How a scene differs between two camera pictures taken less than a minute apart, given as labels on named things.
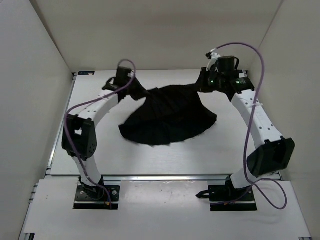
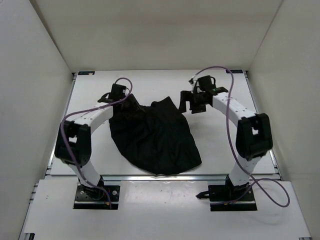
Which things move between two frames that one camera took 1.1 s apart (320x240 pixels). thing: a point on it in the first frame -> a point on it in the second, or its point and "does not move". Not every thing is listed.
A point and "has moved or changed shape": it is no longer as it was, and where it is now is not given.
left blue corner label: [87, 73] does not move
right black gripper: [201, 85] -> [187, 96]
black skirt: [171, 114] has moved or changed shape
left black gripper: [142, 92] -> [136, 106]
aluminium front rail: [163, 177] does not move
